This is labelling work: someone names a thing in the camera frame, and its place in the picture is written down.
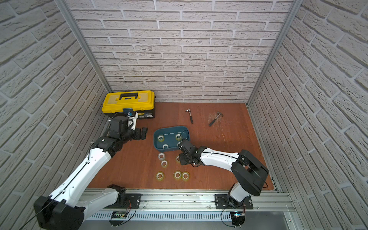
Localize corner aluminium post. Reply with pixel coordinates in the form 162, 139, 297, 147
55, 0, 112, 93
246, 0, 303, 107

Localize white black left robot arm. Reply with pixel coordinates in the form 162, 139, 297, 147
34, 113, 148, 230

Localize right circuit board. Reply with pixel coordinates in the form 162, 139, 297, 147
230, 212, 246, 227

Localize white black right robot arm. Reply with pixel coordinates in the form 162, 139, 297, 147
178, 139, 269, 209

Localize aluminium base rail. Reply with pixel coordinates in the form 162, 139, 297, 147
89, 189, 296, 224

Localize teal plastic storage box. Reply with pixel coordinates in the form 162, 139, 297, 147
154, 126, 190, 152

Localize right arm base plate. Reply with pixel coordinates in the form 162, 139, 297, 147
214, 194, 254, 210

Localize red black ratchet wrench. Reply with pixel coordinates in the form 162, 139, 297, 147
186, 108, 194, 124

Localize right corner aluminium post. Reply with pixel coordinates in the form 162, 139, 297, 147
246, 0, 303, 107

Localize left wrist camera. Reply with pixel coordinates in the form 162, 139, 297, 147
127, 112, 139, 130

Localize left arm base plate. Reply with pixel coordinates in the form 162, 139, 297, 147
125, 193, 142, 209

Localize yellow black toolbox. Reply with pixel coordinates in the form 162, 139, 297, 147
102, 90, 155, 119

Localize left green circuit board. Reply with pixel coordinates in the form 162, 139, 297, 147
111, 211, 130, 221

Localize left corner aluminium post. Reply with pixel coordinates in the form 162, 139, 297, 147
55, 0, 112, 93

